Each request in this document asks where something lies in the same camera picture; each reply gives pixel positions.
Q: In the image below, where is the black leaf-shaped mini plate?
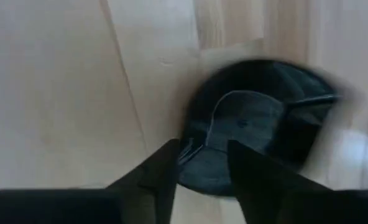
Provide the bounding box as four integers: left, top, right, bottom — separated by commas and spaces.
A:
176, 58, 343, 197

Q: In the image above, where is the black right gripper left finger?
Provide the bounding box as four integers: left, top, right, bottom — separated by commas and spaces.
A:
106, 138, 181, 224

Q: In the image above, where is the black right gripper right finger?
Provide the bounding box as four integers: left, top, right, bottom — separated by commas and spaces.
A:
227, 139, 333, 224

